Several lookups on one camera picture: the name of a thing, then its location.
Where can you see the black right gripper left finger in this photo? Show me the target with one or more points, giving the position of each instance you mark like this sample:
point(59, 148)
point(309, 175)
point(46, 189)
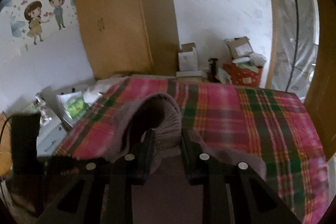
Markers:
point(100, 191)

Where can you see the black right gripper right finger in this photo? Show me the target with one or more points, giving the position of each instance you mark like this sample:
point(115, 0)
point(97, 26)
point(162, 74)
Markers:
point(233, 192)

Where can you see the purple fleece sweater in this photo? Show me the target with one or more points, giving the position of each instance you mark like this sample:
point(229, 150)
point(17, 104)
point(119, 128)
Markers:
point(179, 159)

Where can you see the red green plaid blanket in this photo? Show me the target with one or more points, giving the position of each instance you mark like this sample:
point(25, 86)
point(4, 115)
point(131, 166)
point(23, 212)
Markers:
point(272, 125)

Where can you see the green tissue pack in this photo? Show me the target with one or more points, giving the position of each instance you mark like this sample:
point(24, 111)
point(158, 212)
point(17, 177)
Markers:
point(74, 106)

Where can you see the red polka dot basket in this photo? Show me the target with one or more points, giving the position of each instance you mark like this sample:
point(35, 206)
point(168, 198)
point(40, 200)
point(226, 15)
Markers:
point(243, 76)

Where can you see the black pump bottle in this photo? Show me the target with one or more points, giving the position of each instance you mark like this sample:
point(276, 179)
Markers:
point(212, 75)

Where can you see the wooden door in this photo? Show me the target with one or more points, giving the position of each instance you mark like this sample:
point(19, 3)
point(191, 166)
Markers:
point(320, 100)

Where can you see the white cardboard box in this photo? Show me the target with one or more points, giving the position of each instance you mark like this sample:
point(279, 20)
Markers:
point(187, 57)

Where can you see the brown cardboard box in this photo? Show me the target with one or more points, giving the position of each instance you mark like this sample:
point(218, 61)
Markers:
point(239, 47)

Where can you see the wooden wardrobe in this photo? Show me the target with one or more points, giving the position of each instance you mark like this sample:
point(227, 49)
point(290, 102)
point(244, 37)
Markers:
point(129, 36)

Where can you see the plastic sheet doorway curtain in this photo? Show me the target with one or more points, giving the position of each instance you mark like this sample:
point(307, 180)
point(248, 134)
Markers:
point(297, 46)

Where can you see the cartoon couple wall sticker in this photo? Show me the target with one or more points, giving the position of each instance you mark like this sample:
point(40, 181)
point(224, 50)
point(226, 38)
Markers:
point(36, 18)

